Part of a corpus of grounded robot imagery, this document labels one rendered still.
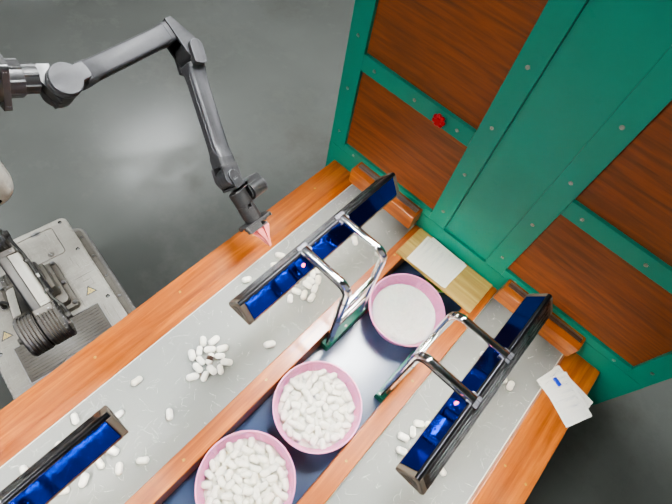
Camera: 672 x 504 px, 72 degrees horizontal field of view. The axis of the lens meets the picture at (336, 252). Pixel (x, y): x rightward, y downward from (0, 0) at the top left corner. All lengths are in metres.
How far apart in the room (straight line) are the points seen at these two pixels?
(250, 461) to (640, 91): 1.32
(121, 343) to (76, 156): 1.69
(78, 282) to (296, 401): 0.99
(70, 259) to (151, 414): 0.82
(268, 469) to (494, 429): 0.69
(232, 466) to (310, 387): 0.31
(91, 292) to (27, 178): 1.20
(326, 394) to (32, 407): 0.81
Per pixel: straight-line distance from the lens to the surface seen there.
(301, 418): 1.46
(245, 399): 1.43
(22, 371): 1.94
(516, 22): 1.24
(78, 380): 1.54
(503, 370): 1.25
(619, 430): 2.77
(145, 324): 1.54
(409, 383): 1.50
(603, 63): 1.20
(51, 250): 2.11
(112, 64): 1.41
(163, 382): 1.50
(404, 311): 1.61
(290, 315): 1.54
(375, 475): 1.46
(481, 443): 1.57
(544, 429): 1.65
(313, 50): 3.65
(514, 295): 1.65
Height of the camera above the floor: 2.16
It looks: 59 degrees down
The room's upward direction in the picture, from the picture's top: 15 degrees clockwise
